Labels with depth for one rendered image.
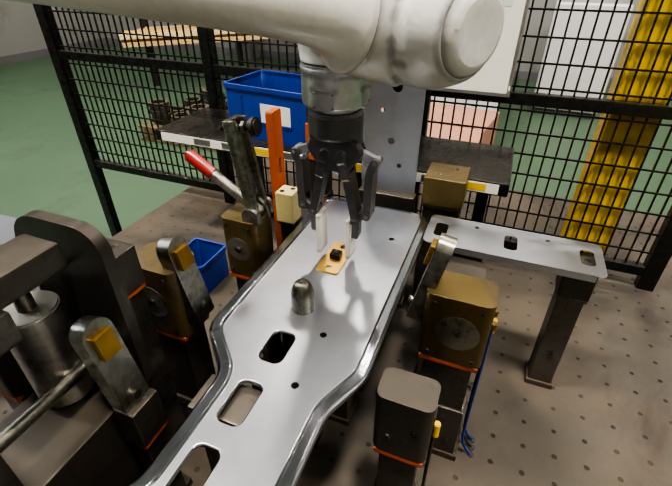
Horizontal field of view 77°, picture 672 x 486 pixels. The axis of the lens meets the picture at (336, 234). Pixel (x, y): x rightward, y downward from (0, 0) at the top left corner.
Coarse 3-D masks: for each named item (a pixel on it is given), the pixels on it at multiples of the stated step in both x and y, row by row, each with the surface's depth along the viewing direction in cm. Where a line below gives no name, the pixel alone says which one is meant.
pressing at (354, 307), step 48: (288, 240) 74; (336, 240) 75; (384, 240) 75; (288, 288) 64; (336, 288) 64; (384, 288) 64; (240, 336) 56; (336, 336) 56; (384, 336) 57; (240, 384) 50; (288, 384) 49; (336, 384) 49; (192, 432) 44; (240, 432) 44; (288, 432) 44; (144, 480) 40; (240, 480) 40; (288, 480) 41
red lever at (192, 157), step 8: (192, 152) 70; (192, 160) 70; (200, 160) 70; (200, 168) 70; (208, 168) 70; (216, 168) 71; (208, 176) 70; (216, 176) 70; (224, 176) 71; (224, 184) 70; (232, 184) 71; (232, 192) 70; (240, 192) 70; (240, 200) 70
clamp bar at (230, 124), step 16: (224, 128) 63; (240, 128) 63; (256, 128) 62; (240, 144) 64; (240, 160) 65; (256, 160) 68; (240, 176) 66; (256, 176) 69; (256, 192) 70; (256, 208) 69
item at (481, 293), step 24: (456, 288) 57; (480, 288) 57; (432, 312) 57; (456, 312) 56; (480, 312) 54; (432, 336) 60; (456, 336) 57; (480, 336) 56; (432, 360) 62; (456, 360) 60; (480, 360) 59; (456, 384) 63; (456, 408) 66; (456, 432) 68
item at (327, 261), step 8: (336, 248) 72; (344, 248) 72; (328, 256) 70; (336, 256) 69; (344, 256) 70; (320, 264) 68; (328, 264) 68; (336, 264) 68; (328, 272) 67; (336, 272) 66
